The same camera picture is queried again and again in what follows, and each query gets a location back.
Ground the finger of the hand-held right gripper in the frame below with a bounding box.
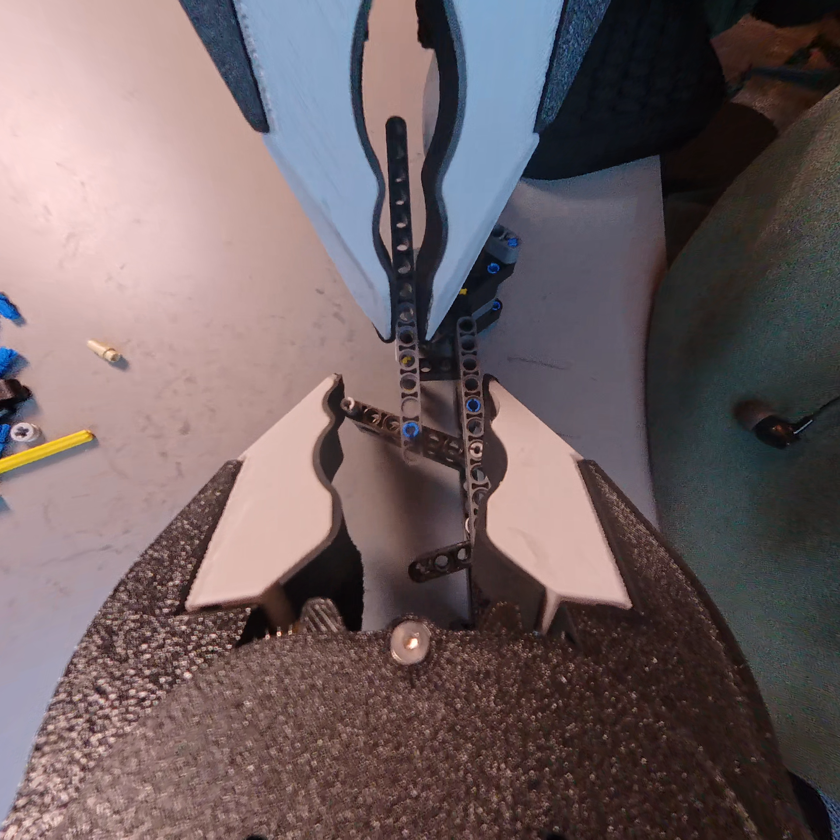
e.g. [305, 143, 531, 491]
[420, 0, 567, 343]
[233, 0, 399, 343]

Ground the yellow toy axle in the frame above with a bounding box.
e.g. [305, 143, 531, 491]
[0, 429, 95, 475]

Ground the long dark grey toy beam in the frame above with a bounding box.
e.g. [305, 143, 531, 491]
[386, 117, 423, 464]

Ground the grey desk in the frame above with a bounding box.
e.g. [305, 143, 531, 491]
[0, 0, 669, 788]

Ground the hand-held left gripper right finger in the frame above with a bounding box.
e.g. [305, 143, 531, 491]
[482, 375, 634, 635]

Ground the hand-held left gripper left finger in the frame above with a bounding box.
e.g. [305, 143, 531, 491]
[185, 374, 347, 618]

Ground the black textured chair cushion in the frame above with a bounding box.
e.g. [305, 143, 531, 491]
[524, 0, 728, 180]

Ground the grey black toy chassis assembly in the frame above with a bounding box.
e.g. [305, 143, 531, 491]
[341, 223, 524, 624]

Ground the pile of small toy parts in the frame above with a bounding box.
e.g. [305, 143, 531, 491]
[0, 292, 44, 460]

